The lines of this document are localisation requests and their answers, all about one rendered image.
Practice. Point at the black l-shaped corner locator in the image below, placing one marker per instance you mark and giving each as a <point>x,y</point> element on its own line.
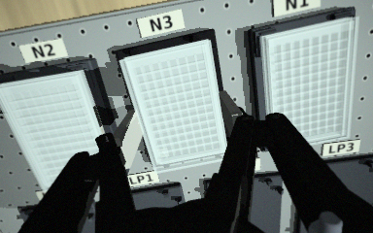
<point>93,77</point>

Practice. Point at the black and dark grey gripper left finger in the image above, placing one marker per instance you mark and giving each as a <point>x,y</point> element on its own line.
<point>66,204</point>

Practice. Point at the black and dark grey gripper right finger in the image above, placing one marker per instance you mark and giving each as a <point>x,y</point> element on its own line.
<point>319,196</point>

